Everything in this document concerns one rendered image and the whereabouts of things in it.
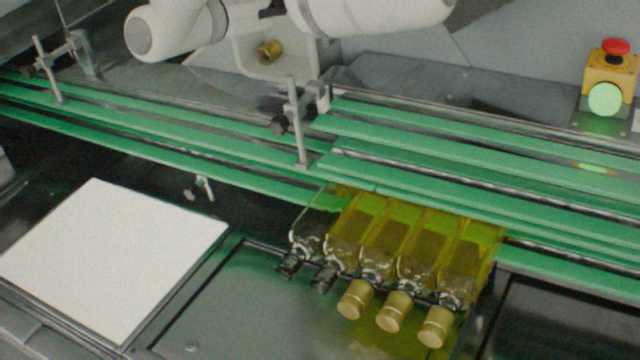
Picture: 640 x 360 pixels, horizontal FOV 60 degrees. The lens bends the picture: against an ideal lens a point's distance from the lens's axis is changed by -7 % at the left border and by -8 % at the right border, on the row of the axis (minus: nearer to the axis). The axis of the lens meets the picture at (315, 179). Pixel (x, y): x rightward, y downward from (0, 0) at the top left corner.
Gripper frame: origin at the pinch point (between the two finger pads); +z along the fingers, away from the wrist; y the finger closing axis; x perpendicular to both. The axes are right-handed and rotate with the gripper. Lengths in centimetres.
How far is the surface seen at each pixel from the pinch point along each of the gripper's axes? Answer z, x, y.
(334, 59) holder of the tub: 9.5, -10.6, 7.1
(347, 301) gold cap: -24.1, -32.6, 28.4
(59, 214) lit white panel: -17, -45, -45
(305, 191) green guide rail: -1.8, -31.4, 8.0
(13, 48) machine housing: -3, -14, -74
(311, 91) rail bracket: -3.9, -12.4, 10.5
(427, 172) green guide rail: -2.4, -22.2, 30.0
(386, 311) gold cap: -24, -32, 34
